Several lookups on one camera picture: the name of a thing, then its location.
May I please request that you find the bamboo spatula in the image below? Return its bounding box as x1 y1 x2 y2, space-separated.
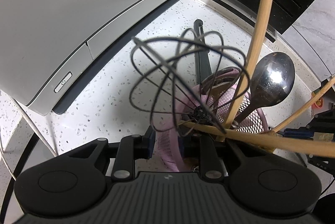
180 120 334 158

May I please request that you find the wooden chopstick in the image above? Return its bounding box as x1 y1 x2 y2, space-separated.
272 77 335 132
223 0 273 129

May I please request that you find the pink mesh utensil cup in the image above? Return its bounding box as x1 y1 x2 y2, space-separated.
158 81 267 172

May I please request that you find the large spoon wooden handle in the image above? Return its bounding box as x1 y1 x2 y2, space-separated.
233 52 295 128

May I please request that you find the steel wire whisk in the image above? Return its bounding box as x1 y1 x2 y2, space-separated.
128 27 250 137

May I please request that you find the small silver spoon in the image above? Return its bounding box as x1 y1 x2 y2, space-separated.
201 67 240 94

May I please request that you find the dark green peeler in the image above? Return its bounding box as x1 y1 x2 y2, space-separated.
194 19 212 84

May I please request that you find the white utensil sterilizer appliance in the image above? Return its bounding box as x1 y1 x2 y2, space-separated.
1 0 167 115

